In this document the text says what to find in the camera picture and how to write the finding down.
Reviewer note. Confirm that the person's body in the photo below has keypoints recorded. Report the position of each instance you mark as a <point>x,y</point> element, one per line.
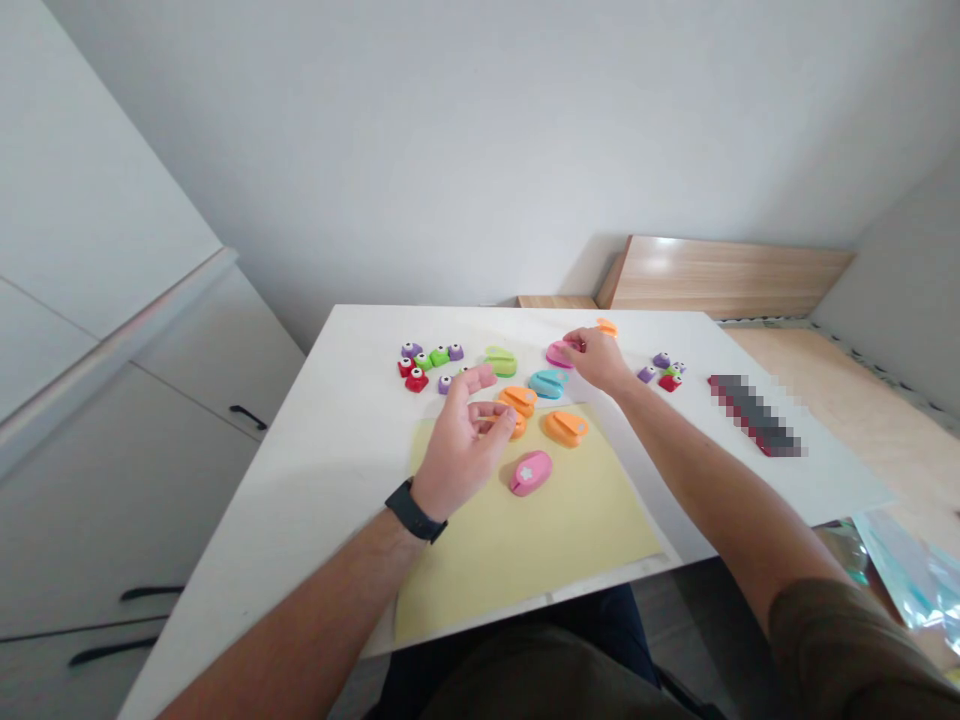
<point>540,675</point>

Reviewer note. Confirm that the person's right hand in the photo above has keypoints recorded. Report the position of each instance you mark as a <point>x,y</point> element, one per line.
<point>604,364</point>

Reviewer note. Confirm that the magenta paper punch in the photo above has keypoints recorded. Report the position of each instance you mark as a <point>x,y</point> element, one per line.
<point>559,356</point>

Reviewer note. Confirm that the pale yellow paper sheet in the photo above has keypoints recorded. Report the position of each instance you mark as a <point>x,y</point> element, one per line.
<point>555,540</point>

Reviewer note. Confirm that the clear teal plastic bag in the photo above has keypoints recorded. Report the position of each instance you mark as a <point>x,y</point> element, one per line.
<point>907,577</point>

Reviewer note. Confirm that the orange paper punch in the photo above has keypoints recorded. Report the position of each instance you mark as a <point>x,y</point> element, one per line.
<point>519,430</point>
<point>519,399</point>
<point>607,328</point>
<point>566,429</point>

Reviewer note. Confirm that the dark red flat box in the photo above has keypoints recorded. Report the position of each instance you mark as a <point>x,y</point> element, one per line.
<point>718,384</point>

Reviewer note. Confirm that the person's left hand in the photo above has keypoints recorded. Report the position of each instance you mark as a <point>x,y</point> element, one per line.
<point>454,442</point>

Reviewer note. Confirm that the person's right fingers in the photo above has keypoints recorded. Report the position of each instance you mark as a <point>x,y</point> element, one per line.
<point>581,341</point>

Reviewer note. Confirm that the cluster of mini craft punches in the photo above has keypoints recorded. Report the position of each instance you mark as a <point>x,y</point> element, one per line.
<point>417,381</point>

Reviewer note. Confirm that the green paper punch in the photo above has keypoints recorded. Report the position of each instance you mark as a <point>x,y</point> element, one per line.
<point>501,361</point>

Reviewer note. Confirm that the small purple punch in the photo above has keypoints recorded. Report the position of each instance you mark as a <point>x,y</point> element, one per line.
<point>661,359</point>
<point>646,373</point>

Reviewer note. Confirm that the pink flower paper punch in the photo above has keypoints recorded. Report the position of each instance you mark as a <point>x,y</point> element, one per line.
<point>529,474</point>

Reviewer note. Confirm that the teal paper punch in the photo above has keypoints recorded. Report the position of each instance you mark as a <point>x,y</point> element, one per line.
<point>547,384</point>

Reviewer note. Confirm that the small red punch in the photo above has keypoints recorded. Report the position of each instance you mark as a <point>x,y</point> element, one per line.
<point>670,383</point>

